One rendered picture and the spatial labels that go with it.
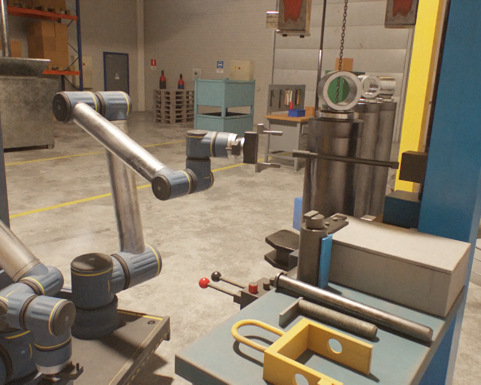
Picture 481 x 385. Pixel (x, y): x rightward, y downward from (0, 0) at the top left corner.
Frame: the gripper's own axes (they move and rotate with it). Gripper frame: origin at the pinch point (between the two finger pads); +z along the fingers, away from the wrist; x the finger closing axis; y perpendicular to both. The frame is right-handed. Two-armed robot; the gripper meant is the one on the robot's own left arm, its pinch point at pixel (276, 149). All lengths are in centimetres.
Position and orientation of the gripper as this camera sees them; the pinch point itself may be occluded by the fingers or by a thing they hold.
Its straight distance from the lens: 184.4
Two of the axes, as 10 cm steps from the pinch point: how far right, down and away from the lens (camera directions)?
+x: -0.4, 9.7, 2.4
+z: 9.7, 1.0, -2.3
